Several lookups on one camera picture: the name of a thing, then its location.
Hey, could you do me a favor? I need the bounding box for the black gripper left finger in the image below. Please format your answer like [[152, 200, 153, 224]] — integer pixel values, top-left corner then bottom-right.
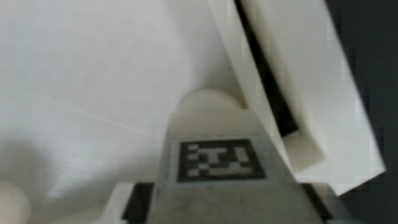
[[88, 181, 157, 224]]

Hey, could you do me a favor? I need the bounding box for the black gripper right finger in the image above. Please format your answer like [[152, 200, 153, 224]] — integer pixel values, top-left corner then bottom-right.
[[299, 182, 358, 224]]

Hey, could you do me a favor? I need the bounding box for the white leg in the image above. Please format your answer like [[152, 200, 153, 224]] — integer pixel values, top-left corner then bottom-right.
[[148, 89, 326, 224]]

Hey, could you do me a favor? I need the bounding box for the white square tabletop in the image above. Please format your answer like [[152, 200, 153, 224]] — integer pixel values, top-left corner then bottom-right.
[[0, 0, 299, 224]]

